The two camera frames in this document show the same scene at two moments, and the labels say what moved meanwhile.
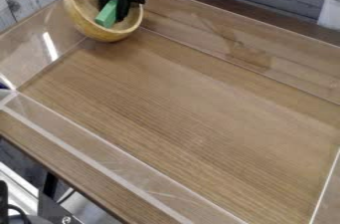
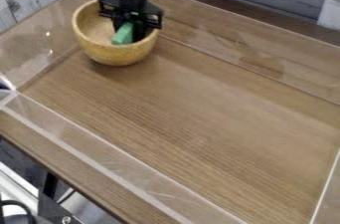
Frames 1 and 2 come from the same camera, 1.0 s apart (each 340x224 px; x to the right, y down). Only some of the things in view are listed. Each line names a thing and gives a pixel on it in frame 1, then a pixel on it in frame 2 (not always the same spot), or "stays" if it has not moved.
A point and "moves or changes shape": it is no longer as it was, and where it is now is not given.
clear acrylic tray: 206,118 stays
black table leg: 51,184 stays
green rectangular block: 107,15 moves or changes shape
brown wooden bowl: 83,5 → 95,30
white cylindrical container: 330,14 stays
